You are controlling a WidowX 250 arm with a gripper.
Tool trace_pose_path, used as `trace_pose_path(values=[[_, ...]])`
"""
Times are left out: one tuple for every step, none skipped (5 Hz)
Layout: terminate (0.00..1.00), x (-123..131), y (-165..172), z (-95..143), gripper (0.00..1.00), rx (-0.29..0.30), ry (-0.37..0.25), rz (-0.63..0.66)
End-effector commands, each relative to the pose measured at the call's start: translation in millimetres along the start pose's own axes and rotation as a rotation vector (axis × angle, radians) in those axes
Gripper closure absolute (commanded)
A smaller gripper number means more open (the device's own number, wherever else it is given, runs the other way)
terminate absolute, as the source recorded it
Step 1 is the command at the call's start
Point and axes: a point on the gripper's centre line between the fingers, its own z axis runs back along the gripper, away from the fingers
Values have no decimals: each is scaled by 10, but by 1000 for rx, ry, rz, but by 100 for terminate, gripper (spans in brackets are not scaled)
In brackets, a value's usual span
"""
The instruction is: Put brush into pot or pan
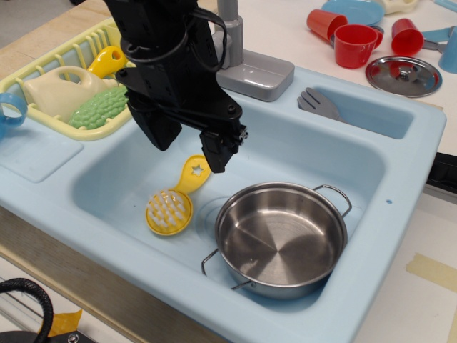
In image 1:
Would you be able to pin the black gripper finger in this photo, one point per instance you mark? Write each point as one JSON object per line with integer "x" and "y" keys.
{"x": 158, "y": 128}
{"x": 218, "y": 150}

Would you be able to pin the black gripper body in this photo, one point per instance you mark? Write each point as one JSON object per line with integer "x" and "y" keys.
{"x": 186, "y": 94}

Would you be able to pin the yellow dish brush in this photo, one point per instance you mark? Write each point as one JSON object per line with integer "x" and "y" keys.
{"x": 169, "y": 211}

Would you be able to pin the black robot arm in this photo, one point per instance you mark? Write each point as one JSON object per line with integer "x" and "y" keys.
{"x": 160, "y": 32}

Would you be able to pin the stainless steel pot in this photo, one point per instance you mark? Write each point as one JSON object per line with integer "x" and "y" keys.
{"x": 282, "y": 240}

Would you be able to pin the steel pot lid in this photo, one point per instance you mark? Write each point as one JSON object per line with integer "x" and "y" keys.
{"x": 404, "y": 76}

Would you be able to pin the grey toy faucet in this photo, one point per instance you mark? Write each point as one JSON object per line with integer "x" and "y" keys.
{"x": 246, "y": 72}

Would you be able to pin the green bumpy toy vegetable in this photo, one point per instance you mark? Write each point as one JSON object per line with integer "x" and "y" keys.
{"x": 97, "y": 110}

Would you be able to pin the yellow dish rack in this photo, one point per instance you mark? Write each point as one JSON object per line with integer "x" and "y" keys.
{"x": 79, "y": 51}

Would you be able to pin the grey plastic fork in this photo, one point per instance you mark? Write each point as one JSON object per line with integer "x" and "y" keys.
{"x": 313, "y": 101}

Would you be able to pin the cream toy jug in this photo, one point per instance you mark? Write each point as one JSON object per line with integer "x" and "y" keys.
{"x": 61, "y": 91}

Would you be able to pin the red cup lying left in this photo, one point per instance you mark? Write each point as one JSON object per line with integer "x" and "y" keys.
{"x": 324, "y": 23}

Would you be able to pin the red cup front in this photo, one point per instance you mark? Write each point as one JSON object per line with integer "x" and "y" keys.
{"x": 354, "y": 43}

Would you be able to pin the blue plastic plate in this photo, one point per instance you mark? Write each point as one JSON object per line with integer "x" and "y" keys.
{"x": 357, "y": 11}

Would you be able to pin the red cup right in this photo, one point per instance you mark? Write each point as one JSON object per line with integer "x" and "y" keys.
{"x": 407, "y": 40}

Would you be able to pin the yellow tape piece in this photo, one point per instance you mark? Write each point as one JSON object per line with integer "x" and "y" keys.
{"x": 64, "y": 323}

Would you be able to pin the cream toy top right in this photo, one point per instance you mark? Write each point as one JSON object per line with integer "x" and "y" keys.
{"x": 395, "y": 6}

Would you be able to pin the blue cup right edge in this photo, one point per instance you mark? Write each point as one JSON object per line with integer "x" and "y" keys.
{"x": 448, "y": 60}

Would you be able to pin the blue plastic utensil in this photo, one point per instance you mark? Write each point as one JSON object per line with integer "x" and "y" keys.
{"x": 439, "y": 35}

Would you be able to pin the yellow utensil handle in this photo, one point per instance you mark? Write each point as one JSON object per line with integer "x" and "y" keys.
{"x": 107, "y": 62}

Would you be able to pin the blue cup handle left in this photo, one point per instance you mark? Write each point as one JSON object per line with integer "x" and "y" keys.
{"x": 13, "y": 112}

